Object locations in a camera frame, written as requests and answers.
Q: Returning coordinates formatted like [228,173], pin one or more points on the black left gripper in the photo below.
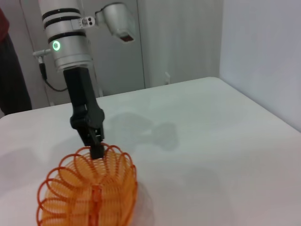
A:
[80,94]

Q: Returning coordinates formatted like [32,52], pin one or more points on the orange woven plastic basket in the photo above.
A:
[89,193]

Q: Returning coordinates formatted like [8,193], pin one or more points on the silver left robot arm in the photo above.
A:
[68,47]

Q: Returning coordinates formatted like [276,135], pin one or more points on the person in red shirt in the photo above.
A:
[9,77]

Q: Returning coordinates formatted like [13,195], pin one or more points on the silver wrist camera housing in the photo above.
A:
[116,18]

